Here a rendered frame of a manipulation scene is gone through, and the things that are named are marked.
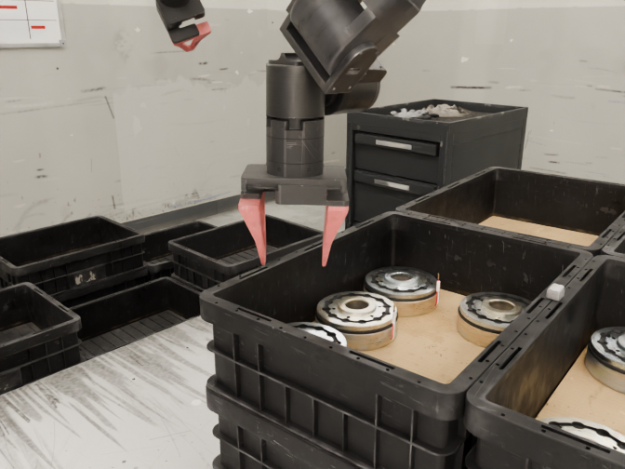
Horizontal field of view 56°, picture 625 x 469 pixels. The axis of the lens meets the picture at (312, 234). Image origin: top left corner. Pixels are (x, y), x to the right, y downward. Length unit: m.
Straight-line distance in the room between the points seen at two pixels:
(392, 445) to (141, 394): 0.46
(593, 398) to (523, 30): 3.63
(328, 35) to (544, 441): 0.35
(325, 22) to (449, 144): 1.59
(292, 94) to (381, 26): 0.10
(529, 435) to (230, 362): 0.32
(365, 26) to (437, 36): 4.00
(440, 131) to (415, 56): 2.56
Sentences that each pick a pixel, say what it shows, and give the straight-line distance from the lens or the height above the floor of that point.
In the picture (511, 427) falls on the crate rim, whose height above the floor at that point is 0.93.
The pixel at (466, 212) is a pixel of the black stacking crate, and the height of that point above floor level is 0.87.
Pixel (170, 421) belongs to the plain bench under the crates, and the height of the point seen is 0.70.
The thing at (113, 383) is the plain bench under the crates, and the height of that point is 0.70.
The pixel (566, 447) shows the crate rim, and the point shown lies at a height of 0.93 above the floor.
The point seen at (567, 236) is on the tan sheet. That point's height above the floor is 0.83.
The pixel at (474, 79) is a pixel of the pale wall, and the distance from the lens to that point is 4.35.
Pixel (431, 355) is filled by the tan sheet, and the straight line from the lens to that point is 0.73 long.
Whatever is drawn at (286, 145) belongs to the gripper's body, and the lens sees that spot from 0.57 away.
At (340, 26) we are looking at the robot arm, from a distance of 0.52.
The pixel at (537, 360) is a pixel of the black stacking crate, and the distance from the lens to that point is 0.60.
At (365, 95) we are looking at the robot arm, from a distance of 0.63.
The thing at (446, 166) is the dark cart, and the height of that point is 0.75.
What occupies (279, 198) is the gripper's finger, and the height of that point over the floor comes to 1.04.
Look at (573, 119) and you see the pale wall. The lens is 4.08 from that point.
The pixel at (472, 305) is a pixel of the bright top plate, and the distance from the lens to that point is 0.78.
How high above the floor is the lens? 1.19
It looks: 19 degrees down
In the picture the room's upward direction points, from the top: straight up
